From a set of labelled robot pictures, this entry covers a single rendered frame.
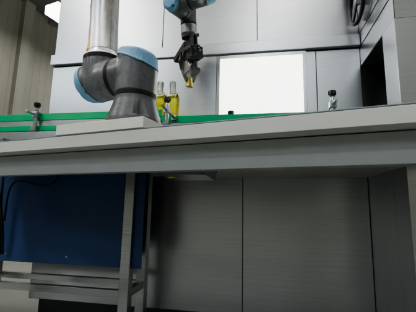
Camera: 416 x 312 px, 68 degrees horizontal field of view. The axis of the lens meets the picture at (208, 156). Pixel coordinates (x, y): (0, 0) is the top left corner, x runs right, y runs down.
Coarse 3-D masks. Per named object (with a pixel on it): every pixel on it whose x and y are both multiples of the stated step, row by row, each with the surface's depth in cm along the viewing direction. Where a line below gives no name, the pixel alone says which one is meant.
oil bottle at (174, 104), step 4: (168, 92) 140; (172, 92) 140; (176, 92) 141; (168, 96) 140; (172, 96) 139; (176, 96) 140; (172, 100) 139; (176, 100) 139; (172, 104) 139; (176, 104) 139; (172, 108) 138; (176, 108) 139; (172, 112) 138; (176, 112) 139
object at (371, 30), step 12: (384, 0) 116; (396, 0) 109; (408, 0) 108; (372, 12) 129; (384, 12) 116; (396, 12) 108; (408, 12) 108; (360, 24) 144; (372, 24) 129; (384, 24) 116; (360, 36) 144; (372, 36) 129; (360, 48) 145; (372, 48) 129; (360, 60) 145; (372, 60) 139
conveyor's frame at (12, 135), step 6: (0, 132) 137; (6, 132) 136; (12, 132) 136; (18, 132) 135; (24, 132) 135; (30, 132) 134; (36, 132) 134; (42, 132) 133; (48, 132) 133; (54, 132) 132; (6, 138) 136; (12, 138) 135; (18, 138) 135; (24, 138) 134
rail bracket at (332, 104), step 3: (330, 90) 114; (333, 90) 114; (330, 93) 114; (333, 93) 114; (330, 96) 114; (333, 96) 114; (330, 99) 115; (333, 99) 114; (336, 99) 108; (330, 102) 113; (333, 102) 111; (336, 102) 113; (330, 105) 113; (333, 105) 113; (336, 105) 113; (330, 108) 114; (333, 108) 113
